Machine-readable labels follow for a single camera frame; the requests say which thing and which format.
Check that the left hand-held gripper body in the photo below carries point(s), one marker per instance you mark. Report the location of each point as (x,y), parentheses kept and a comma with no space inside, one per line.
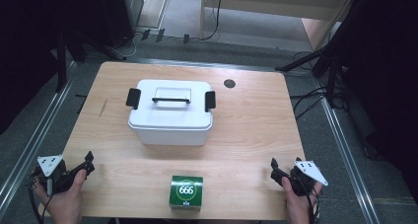
(52,171)

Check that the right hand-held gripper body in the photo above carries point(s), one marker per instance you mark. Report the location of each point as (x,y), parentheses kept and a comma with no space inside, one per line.
(307,176)

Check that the white plastic storage box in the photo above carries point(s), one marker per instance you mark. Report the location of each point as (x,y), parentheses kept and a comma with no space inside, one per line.
(171,135)

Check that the green cardboard box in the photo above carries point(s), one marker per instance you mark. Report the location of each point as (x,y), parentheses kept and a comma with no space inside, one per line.
(186,191)

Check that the white lid with black latches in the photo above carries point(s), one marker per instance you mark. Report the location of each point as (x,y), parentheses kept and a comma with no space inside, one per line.
(171,116)

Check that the person's right hand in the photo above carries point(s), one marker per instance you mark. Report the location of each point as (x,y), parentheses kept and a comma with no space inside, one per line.
(297,207)

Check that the person's left hand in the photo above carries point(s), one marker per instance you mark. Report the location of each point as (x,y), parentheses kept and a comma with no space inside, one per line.
(64,202)

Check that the black round table grommet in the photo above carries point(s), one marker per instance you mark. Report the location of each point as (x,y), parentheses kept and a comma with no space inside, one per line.
(229,83)

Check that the black metal stand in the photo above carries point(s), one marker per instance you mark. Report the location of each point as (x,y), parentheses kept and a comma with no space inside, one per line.
(61,62)
(332,69)

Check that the black tape strip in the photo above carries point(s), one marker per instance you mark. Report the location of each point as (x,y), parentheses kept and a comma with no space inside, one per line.
(160,35)
(145,34)
(186,38)

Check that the dark cabinet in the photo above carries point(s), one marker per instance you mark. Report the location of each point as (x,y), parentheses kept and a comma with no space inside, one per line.
(121,13)

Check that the beige wooden shelf unit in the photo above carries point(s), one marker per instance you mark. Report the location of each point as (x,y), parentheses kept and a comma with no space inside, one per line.
(279,7)

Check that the metal floor rail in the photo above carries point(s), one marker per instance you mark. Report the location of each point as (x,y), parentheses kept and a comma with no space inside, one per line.
(348,158)
(33,141)

